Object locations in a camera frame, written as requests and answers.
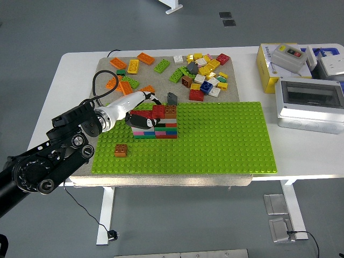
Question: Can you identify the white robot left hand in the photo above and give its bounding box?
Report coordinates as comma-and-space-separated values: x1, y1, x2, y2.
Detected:
103, 90, 163, 130

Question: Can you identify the red square brick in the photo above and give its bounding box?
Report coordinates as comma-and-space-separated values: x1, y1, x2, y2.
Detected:
216, 53, 231, 66
152, 104, 166, 119
189, 89, 205, 102

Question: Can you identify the blue square brick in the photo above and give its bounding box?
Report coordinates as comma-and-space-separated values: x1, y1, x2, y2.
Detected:
200, 81, 213, 95

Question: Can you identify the red long brick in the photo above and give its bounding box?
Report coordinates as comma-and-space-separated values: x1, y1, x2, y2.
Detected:
130, 109, 154, 120

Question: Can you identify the lime green long brick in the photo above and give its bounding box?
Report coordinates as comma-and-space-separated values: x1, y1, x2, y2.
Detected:
168, 67, 185, 83
179, 66, 196, 80
120, 75, 140, 90
153, 58, 171, 74

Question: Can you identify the yellow long brick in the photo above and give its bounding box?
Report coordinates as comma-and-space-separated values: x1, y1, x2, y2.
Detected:
127, 59, 140, 75

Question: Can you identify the grey-brown mat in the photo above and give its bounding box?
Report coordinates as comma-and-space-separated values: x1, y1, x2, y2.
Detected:
68, 55, 254, 188

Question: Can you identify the green studded baseplate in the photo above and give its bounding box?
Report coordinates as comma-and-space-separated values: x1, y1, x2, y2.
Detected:
91, 101, 277, 175

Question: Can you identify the white furniture foot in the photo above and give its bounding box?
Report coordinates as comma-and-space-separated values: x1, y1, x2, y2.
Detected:
157, 0, 184, 15

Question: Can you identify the white table leg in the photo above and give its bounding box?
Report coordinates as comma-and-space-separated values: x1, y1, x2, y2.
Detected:
279, 180, 309, 241
96, 187, 116, 246

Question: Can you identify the yellow cardboard box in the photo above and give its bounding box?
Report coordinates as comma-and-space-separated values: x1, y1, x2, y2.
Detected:
255, 42, 314, 94

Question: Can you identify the long metal plate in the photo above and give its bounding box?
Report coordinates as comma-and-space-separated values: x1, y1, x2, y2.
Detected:
114, 248, 249, 258

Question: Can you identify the metal floor plate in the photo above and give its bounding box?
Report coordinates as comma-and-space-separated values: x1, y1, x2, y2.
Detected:
263, 193, 289, 215
268, 217, 296, 244

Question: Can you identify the grey distribution box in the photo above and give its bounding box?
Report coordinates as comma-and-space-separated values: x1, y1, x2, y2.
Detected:
274, 76, 344, 135

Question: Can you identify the white plastic panel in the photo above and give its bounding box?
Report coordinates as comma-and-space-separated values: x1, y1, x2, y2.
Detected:
306, 45, 323, 71

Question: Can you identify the blue plastic bin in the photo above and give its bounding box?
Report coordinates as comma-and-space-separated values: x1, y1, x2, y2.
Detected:
299, 46, 340, 59

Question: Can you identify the multicoloured brick wall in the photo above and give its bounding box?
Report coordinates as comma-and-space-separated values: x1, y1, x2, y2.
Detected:
131, 118, 178, 140

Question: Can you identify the thin black cable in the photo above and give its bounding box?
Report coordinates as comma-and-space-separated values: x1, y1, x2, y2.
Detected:
63, 178, 110, 234

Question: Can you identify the grey push-button switch box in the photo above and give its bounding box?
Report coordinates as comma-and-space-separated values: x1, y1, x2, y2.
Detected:
270, 42, 309, 75

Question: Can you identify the black cable with connector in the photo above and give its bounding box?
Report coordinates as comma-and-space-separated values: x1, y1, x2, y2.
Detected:
286, 230, 320, 258

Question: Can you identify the white wall socket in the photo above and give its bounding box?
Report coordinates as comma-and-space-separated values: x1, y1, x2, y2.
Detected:
318, 55, 344, 77

